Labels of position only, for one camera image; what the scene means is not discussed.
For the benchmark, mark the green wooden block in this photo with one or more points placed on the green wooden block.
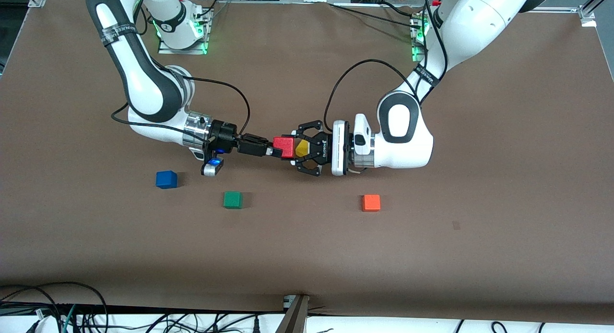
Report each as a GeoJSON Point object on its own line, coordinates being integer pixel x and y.
{"type": "Point", "coordinates": [232, 200]}

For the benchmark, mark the orange wooden block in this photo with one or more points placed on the orange wooden block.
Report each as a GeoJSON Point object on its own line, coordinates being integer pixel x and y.
{"type": "Point", "coordinates": [371, 203]}

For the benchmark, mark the blue wooden block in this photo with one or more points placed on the blue wooden block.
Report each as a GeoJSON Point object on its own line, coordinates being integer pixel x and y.
{"type": "Point", "coordinates": [166, 180]}

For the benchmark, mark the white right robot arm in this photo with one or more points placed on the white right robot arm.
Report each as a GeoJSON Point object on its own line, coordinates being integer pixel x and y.
{"type": "Point", "coordinates": [144, 83]}

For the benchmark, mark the red wooden block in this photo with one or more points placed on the red wooden block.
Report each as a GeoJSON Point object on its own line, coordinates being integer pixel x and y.
{"type": "Point", "coordinates": [285, 148]}

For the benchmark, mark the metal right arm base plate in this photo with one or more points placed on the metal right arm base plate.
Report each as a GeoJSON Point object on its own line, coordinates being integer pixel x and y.
{"type": "Point", "coordinates": [182, 51]}

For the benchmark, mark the brown table cover sheet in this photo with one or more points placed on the brown table cover sheet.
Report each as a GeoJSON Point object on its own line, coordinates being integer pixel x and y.
{"type": "Point", "coordinates": [307, 256]}

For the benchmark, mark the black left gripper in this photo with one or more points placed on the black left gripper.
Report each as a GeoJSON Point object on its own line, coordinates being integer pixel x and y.
{"type": "Point", "coordinates": [320, 149]}

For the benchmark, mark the yellow wooden block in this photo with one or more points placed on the yellow wooden block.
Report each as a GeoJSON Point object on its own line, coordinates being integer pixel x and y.
{"type": "Point", "coordinates": [302, 149]}

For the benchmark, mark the aluminium profile bar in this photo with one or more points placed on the aluminium profile bar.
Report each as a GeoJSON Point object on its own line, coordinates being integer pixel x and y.
{"type": "Point", "coordinates": [293, 318]}

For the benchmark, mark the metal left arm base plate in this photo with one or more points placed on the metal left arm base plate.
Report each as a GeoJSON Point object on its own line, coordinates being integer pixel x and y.
{"type": "Point", "coordinates": [417, 57]}

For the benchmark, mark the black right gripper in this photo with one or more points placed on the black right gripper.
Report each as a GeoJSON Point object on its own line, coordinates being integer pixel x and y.
{"type": "Point", "coordinates": [224, 132]}

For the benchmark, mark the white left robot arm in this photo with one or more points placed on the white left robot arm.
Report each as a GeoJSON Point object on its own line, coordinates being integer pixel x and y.
{"type": "Point", "coordinates": [407, 146]}

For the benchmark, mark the silver corner bracket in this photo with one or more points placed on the silver corner bracket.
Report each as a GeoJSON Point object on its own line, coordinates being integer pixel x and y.
{"type": "Point", "coordinates": [37, 0]}
{"type": "Point", "coordinates": [587, 15]}

